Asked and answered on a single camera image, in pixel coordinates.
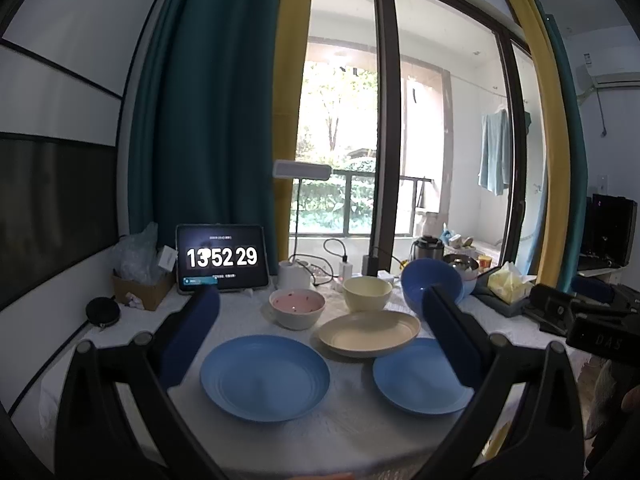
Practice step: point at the teal curtain left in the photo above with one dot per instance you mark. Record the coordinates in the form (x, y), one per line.
(200, 148)

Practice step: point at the cream plate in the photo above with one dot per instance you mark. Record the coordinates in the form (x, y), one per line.
(366, 335)

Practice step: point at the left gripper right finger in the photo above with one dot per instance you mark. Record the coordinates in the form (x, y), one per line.
(546, 438)

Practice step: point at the white small box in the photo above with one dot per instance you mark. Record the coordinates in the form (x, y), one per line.
(167, 258)

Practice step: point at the black charger adapter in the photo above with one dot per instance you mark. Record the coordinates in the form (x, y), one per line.
(369, 265)

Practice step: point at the yellow curtain right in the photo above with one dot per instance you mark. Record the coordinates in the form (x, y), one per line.
(555, 138)

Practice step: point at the black round pouch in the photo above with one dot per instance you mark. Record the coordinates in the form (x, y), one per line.
(102, 312)

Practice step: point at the large dark blue bowl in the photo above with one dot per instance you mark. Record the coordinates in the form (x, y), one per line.
(420, 274)

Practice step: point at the white charger adapter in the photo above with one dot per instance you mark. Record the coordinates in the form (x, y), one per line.
(344, 269)

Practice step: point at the cream bowl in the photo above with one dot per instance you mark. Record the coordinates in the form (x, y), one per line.
(366, 293)

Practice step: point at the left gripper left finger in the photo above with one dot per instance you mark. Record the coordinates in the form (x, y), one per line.
(93, 436)

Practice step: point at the white desk lamp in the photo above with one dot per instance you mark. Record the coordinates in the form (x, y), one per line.
(291, 274)

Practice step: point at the cardboard box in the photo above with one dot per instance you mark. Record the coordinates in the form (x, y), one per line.
(136, 295)

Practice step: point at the black monitor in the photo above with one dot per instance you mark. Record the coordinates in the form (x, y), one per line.
(608, 234)

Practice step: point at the yellow curtain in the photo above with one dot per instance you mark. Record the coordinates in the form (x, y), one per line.
(288, 67)
(555, 138)

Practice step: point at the yellow tissue pack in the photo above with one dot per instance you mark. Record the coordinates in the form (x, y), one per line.
(509, 284)

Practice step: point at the pink strawberry bowl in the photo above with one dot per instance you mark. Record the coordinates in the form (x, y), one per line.
(296, 309)

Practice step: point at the clear plastic bag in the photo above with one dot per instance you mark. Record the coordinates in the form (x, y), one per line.
(134, 257)

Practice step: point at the stainless steel tumbler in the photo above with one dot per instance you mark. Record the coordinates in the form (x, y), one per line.
(429, 247)

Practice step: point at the yellow curtain left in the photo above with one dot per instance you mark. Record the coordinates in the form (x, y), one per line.
(288, 67)

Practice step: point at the tablet showing clock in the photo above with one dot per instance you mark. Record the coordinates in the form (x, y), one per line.
(228, 256)

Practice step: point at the light blue plate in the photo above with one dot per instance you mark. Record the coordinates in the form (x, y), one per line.
(265, 378)
(419, 380)

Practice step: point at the air conditioner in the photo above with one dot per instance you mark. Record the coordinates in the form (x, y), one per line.
(609, 69)

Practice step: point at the hanging light blue towel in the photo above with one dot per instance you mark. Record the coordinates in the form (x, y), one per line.
(496, 153)

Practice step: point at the stacked pastel bowls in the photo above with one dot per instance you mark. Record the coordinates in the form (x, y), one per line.
(467, 267)

